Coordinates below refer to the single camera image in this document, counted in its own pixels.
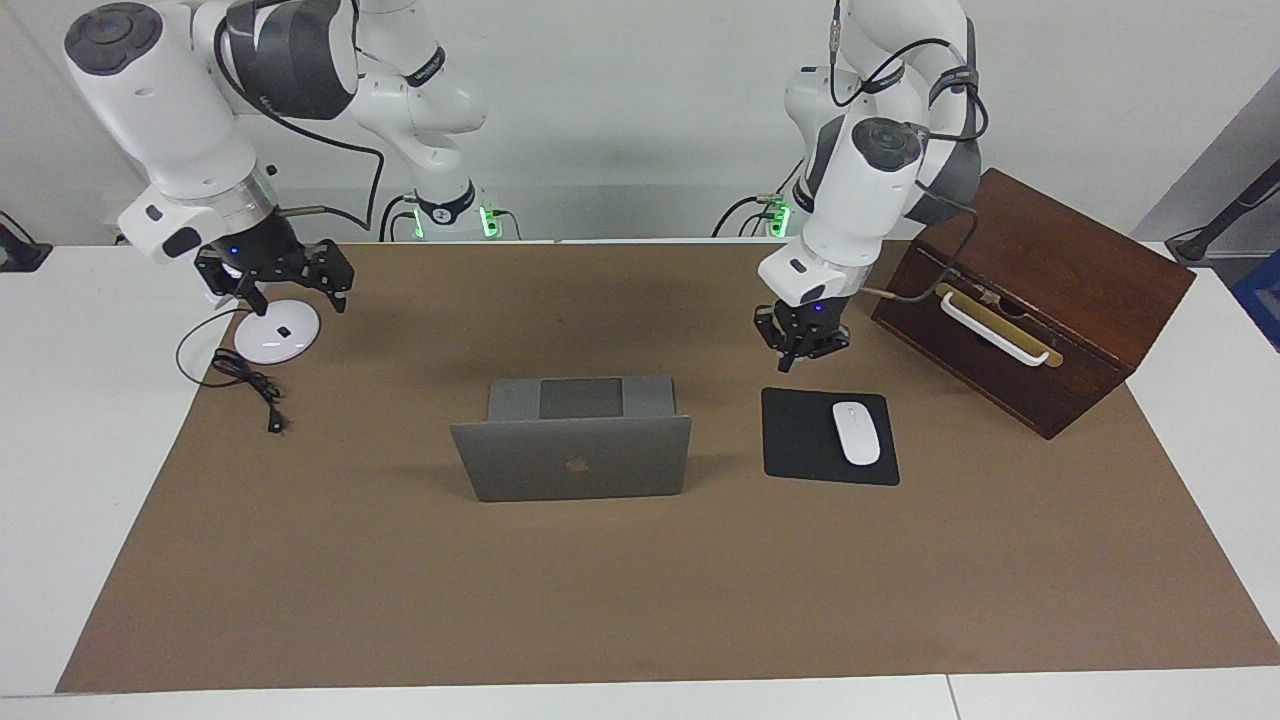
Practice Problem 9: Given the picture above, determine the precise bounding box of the dark brown wooden box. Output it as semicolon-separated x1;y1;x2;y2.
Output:
871;167;1197;441

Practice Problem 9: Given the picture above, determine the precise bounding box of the silver Apple laptop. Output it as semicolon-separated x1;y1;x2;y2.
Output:
449;375;693;503

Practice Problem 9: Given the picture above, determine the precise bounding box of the black floor stand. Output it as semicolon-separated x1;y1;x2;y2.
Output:
1165;160;1280;266

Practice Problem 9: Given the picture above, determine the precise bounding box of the white box handle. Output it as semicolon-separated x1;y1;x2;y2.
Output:
940;291;1051;367

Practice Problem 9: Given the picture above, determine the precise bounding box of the black left arm base cable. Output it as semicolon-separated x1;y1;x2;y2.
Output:
712;160;806;239

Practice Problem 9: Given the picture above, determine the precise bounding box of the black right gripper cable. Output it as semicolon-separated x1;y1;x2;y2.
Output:
215;0;386;233

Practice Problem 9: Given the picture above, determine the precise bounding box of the brown table mat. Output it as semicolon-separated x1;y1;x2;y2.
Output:
55;240;1280;694

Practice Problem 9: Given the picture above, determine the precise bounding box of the white computer mouse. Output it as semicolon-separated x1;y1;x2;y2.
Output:
832;401;882;467

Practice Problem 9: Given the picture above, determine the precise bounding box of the blue crate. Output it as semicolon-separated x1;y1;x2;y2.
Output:
1232;250;1280;353

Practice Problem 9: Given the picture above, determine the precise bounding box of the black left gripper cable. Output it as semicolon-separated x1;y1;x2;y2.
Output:
828;0;991;303

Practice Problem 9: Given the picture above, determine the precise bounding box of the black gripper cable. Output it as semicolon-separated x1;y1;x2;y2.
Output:
215;0;386;233
828;0;991;303

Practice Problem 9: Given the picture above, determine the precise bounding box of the black lamp power cable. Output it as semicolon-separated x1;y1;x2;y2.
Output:
176;308;289;435

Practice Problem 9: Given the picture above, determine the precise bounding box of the black clamp mount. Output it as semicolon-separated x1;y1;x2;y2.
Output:
0;210;53;273

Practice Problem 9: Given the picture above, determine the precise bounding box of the white desk lamp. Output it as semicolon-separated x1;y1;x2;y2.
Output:
205;285;322;365

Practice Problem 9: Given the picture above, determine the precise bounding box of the black mouse pad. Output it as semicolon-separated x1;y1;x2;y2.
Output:
761;387;901;488

